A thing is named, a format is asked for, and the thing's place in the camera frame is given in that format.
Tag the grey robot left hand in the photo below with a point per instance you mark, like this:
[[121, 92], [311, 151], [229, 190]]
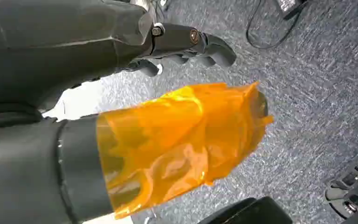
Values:
[[43, 173]]

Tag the black robot foot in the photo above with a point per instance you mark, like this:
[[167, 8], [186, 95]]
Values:
[[355, 188], [253, 213]]

